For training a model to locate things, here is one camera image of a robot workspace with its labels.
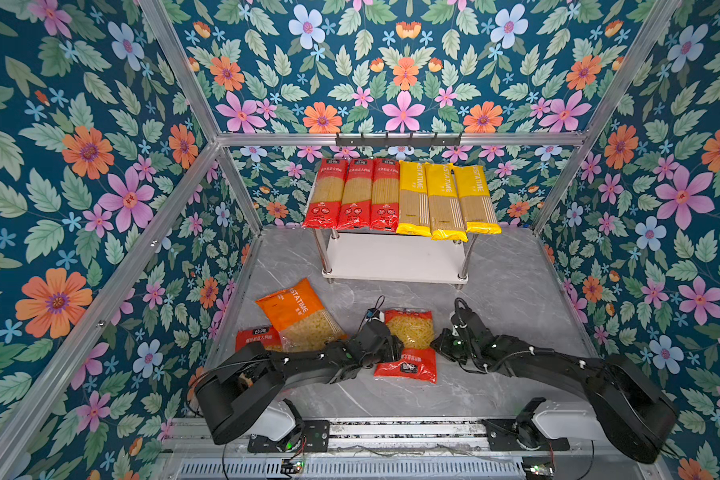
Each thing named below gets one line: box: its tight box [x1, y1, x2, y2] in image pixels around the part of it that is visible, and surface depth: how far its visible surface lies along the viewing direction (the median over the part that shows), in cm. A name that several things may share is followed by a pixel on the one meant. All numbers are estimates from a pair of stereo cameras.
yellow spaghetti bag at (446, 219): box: [425, 163, 468, 243], surface depth 76 cm
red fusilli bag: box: [374, 307, 437, 384], surface depth 87 cm
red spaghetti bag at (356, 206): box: [337, 159, 375, 231], surface depth 79 cm
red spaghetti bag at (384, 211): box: [370, 158, 400, 232], surface depth 79 cm
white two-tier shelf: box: [314, 228, 479, 289], surface depth 106 cm
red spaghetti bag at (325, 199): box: [304, 159, 349, 229], surface depth 78 cm
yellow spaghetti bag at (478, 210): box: [453, 165, 502, 235], surface depth 77 cm
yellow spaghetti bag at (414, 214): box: [396, 160, 432, 236], surface depth 78 cm
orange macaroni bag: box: [256, 278, 348, 353], surface depth 92 cm
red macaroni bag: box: [235, 326, 283, 353], surface depth 88 cm
